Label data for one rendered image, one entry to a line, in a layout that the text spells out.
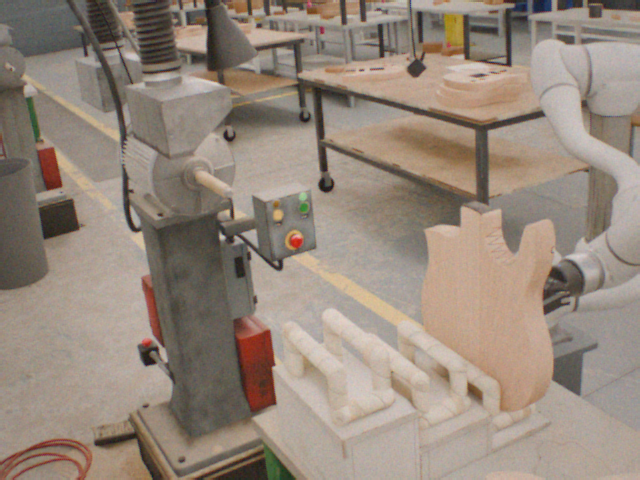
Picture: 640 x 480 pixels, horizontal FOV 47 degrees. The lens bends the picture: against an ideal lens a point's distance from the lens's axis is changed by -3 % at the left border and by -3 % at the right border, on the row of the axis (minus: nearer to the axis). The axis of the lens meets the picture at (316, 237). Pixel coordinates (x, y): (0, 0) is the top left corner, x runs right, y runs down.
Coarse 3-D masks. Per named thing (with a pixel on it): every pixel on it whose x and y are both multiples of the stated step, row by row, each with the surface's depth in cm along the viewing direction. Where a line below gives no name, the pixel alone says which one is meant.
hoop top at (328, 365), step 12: (288, 324) 133; (288, 336) 131; (300, 336) 129; (300, 348) 127; (312, 348) 125; (312, 360) 124; (324, 360) 121; (336, 360) 121; (324, 372) 120; (336, 372) 119
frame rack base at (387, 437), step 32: (288, 384) 135; (320, 384) 134; (352, 384) 133; (288, 416) 140; (320, 416) 125; (384, 416) 123; (416, 416) 125; (320, 448) 129; (352, 448) 120; (384, 448) 123; (416, 448) 127
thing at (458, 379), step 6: (450, 372) 133; (456, 372) 132; (462, 372) 132; (450, 378) 133; (456, 378) 132; (462, 378) 132; (450, 384) 134; (456, 384) 133; (462, 384) 133; (450, 390) 134; (456, 390) 133; (462, 390) 133; (450, 396) 135; (456, 396) 134; (462, 396) 134
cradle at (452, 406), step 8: (448, 400) 133; (456, 400) 133; (464, 400) 133; (432, 408) 131; (440, 408) 132; (448, 408) 132; (456, 408) 132; (464, 408) 133; (424, 416) 130; (432, 416) 130; (440, 416) 131; (448, 416) 132; (424, 424) 130; (432, 424) 131
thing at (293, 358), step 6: (282, 336) 134; (288, 342) 133; (288, 348) 134; (294, 348) 134; (288, 354) 134; (294, 354) 134; (300, 354) 135; (288, 360) 135; (294, 360) 135; (300, 360) 135; (288, 366) 136; (294, 366) 135; (300, 366) 136; (288, 372) 136; (294, 372) 136; (300, 372) 136; (294, 378) 136
